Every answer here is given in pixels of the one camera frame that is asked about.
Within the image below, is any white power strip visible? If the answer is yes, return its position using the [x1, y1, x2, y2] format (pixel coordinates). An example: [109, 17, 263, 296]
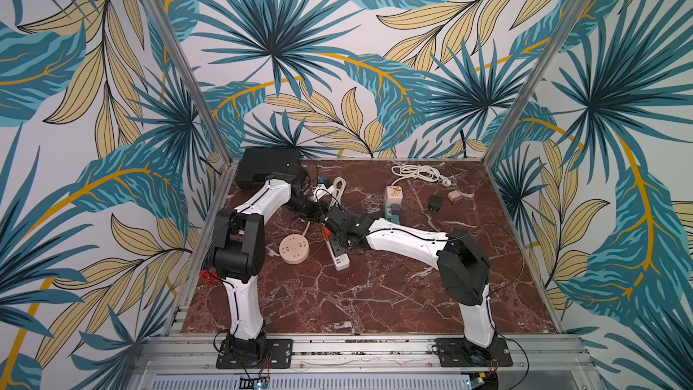
[327, 235, 350, 271]

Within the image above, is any round pink power socket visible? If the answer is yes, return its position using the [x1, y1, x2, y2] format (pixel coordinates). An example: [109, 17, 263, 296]
[279, 234, 310, 265]

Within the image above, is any teal power strip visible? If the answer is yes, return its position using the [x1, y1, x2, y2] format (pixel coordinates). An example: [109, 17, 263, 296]
[384, 203, 401, 225]

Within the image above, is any black plug adapter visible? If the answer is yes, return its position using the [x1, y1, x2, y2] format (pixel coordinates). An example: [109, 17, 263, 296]
[427, 195, 443, 212]

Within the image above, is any pink plug adapter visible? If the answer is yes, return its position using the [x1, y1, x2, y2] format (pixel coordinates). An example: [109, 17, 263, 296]
[447, 190, 465, 204]

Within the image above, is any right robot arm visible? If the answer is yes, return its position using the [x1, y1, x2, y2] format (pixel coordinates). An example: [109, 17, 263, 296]
[321, 207, 497, 356]

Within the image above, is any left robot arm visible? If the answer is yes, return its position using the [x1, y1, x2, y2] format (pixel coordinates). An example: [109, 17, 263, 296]
[205, 173, 335, 368]

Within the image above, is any black plastic case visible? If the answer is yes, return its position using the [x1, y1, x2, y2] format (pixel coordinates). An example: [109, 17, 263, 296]
[236, 148, 300, 190]

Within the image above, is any red clamp tool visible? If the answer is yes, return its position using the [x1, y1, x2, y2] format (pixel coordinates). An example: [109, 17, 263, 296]
[199, 270, 219, 285]

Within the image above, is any white strip coiled cable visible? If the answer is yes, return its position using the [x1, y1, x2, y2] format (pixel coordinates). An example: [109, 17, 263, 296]
[324, 175, 348, 212]

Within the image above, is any teal strip coiled cable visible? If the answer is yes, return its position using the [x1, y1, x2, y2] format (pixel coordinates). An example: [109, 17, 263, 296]
[389, 162, 453, 188]

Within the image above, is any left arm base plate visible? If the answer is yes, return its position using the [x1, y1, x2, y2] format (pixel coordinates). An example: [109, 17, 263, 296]
[216, 338, 293, 370]

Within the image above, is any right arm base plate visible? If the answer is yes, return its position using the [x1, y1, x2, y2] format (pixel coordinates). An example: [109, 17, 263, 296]
[431, 337, 514, 369]

